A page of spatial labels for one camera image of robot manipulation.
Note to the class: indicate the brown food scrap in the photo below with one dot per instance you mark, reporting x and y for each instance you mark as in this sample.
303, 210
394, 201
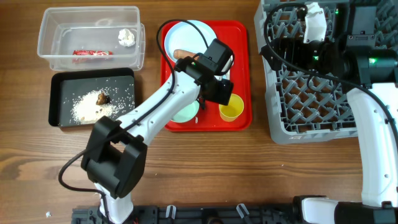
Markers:
102, 99

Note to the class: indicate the large light blue plate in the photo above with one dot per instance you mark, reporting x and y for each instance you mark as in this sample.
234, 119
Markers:
183, 36

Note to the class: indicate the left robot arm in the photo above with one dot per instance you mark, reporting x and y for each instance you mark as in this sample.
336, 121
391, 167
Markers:
115, 155

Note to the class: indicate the grey dishwasher rack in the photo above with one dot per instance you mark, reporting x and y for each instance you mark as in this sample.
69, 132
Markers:
359, 52

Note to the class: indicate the clear plastic bin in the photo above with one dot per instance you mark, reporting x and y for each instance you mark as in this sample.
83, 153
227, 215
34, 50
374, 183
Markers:
65, 29

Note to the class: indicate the red serving tray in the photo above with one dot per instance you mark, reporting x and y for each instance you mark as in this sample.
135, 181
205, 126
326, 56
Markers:
233, 34

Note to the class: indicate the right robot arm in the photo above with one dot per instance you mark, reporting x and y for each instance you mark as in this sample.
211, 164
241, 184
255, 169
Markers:
375, 115

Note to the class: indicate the light blue rice bowl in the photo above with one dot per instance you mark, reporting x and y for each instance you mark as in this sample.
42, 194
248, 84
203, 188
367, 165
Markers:
227, 74

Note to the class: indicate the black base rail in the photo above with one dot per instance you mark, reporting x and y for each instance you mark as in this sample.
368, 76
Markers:
242, 213

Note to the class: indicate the black plastic tray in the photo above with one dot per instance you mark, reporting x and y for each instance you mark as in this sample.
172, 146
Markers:
63, 84

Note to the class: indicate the red snack wrapper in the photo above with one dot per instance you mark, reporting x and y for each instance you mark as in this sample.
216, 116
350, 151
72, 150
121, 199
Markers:
92, 53

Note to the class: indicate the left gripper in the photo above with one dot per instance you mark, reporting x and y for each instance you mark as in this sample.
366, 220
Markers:
223, 96

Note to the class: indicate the orange carrot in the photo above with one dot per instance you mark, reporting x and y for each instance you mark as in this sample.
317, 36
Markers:
179, 53

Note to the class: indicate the white tissue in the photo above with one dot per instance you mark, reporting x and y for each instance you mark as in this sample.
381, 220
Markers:
126, 38

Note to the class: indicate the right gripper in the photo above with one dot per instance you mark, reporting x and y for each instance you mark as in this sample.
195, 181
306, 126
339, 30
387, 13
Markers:
293, 46

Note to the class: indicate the yellow plastic cup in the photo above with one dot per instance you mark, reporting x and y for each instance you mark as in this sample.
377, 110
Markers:
233, 109

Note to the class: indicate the white rice pile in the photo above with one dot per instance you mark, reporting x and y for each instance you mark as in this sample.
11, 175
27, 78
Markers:
79, 109

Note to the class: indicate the green bowl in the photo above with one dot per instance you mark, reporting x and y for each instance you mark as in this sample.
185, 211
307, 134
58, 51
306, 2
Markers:
187, 113

